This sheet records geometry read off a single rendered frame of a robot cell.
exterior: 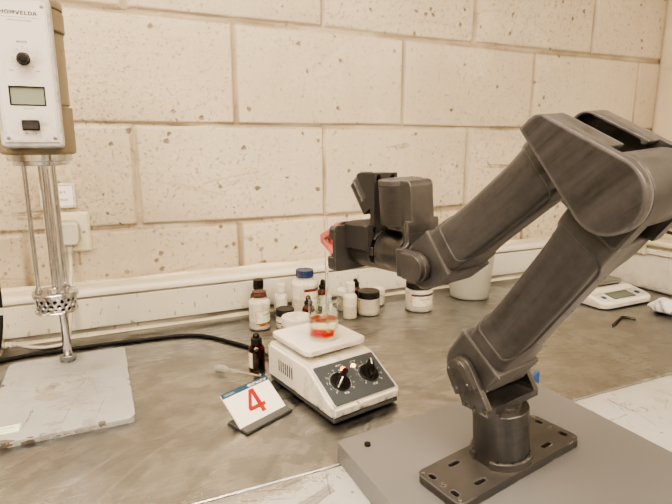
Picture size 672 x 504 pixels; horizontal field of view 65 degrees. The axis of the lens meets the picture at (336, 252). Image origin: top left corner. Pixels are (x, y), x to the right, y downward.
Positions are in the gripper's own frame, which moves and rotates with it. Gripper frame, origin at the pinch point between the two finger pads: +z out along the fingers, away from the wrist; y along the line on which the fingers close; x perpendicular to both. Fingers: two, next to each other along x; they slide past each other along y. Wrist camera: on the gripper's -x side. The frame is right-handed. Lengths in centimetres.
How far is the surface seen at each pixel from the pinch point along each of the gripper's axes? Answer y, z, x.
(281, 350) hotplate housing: 5.8, 5.5, 19.1
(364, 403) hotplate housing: 1.0, -10.3, 24.1
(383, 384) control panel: -3.7, -9.4, 22.7
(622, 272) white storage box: -109, 2, 22
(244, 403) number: 15.8, 0.1, 23.4
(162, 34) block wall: 6, 49, -39
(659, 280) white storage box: -107, -9, 22
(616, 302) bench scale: -83, -9, 24
